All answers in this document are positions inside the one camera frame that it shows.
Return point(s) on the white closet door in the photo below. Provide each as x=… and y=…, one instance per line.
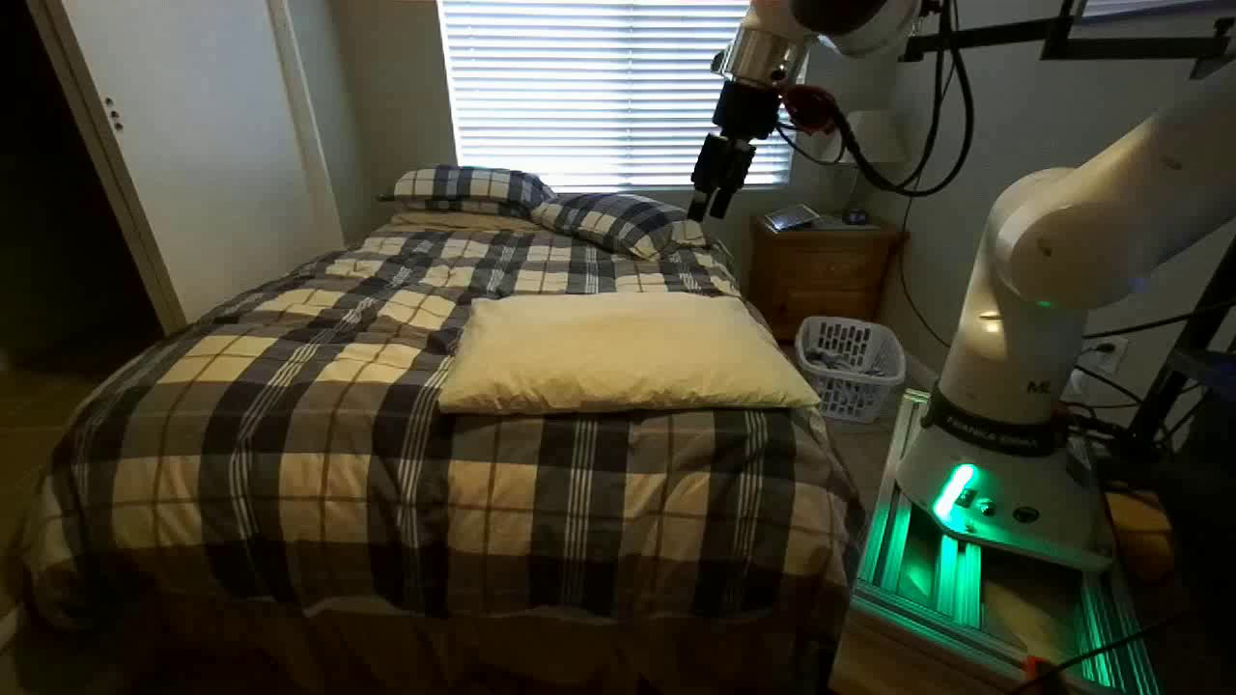
x=194, y=155

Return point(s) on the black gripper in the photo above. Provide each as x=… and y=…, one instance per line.
x=747, y=114

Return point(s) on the wooden nightstand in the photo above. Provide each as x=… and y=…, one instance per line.
x=823, y=277

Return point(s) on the small grey device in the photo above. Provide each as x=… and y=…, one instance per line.
x=788, y=222

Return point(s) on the black overhead mount bar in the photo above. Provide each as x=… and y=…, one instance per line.
x=1132, y=50

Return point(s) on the white window blinds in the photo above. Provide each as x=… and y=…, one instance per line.
x=581, y=91

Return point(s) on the white laundry basket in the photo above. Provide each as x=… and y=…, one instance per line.
x=852, y=369

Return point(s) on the dark bed skirt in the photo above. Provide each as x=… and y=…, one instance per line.
x=448, y=657

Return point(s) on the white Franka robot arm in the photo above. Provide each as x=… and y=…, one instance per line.
x=1096, y=219

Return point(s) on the cream blanket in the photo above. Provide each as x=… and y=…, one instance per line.
x=618, y=355

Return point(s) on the white wall outlet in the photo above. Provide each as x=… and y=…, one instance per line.
x=1110, y=355

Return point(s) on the white table lamp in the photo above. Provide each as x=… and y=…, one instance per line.
x=883, y=136

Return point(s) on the green-lit robot base stand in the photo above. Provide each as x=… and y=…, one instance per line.
x=951, y=581

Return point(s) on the black metal stand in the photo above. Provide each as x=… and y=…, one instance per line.
x=1204, y=333

